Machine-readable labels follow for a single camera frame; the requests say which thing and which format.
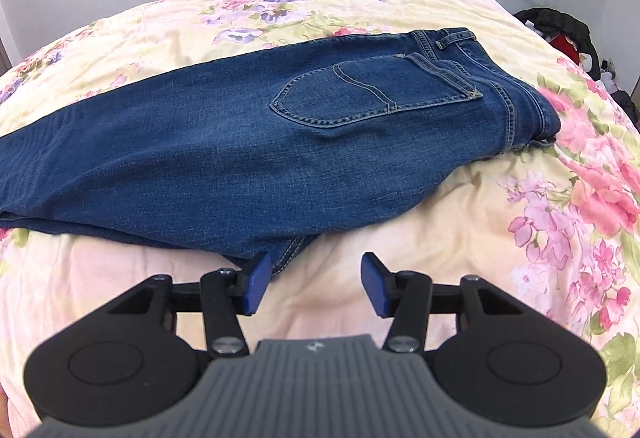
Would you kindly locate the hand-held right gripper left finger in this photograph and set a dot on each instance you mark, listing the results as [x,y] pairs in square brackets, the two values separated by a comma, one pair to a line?
[257,282]

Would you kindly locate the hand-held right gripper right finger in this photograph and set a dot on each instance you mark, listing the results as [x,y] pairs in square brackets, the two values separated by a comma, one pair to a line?
[374,285]

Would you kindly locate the blue denim pants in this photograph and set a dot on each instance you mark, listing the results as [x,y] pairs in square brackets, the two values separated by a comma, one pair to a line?
[200,148]

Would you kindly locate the floral blanket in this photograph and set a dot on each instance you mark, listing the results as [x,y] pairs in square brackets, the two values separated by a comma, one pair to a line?
[450,228]

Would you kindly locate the pile of dark clothes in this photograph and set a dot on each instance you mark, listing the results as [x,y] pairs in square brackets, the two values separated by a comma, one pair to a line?
[560,30]

